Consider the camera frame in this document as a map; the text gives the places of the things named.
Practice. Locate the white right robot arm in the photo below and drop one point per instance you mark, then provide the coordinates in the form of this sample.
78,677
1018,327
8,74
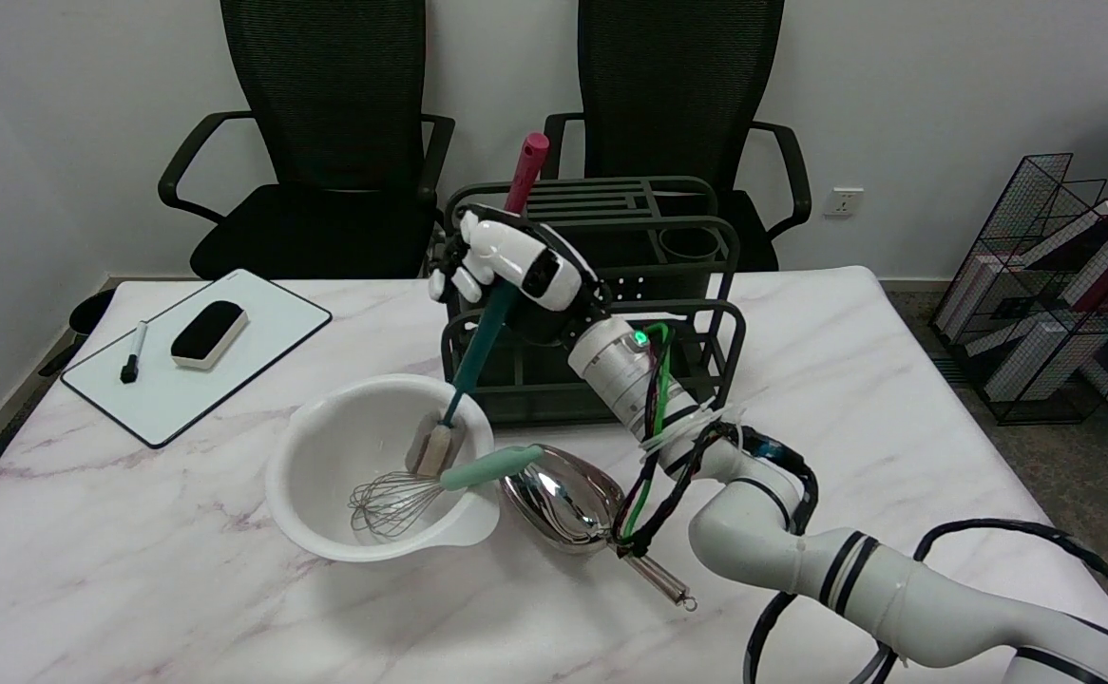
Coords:
801,532

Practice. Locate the small white whiteboard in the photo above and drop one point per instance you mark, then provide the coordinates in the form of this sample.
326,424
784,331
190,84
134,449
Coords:
195,353

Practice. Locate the stainless steel scoop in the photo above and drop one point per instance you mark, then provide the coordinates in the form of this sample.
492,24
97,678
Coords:
563,503

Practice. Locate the stack of books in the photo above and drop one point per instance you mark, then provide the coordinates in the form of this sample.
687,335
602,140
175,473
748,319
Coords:
1067,304

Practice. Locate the white mixing bowl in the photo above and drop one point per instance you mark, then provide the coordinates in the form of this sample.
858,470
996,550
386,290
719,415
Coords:
345,475

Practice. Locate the white wall socket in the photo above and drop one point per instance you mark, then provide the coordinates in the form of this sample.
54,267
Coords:
842,201

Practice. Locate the blue sponge bottle brush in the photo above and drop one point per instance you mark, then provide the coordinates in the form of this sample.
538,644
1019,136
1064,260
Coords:
454,399

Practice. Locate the dark green dish rack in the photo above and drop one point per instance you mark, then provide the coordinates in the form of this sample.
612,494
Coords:
687,285

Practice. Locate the black whiteboard marker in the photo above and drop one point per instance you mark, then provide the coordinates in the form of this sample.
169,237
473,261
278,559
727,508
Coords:
133,353

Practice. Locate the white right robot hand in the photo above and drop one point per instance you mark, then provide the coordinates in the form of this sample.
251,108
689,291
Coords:
516,271

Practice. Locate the black mesh office chair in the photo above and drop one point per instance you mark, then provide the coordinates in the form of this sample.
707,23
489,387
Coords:
678,95
316,142

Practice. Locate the black whiteboard eraser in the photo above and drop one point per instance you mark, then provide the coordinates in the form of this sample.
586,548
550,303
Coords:
209,332

